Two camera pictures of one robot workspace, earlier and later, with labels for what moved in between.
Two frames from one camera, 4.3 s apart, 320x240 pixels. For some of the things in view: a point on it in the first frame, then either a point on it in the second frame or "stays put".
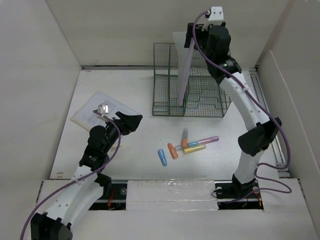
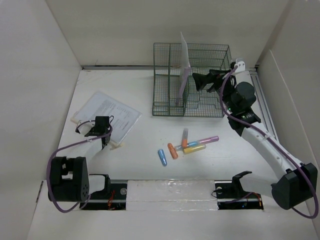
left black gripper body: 122,128 → 91,130
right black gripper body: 202,35 → 218,79
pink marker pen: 208,140 stays put
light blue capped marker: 179,147 stays put
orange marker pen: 172,151 stays put
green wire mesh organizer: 204,96 stays put
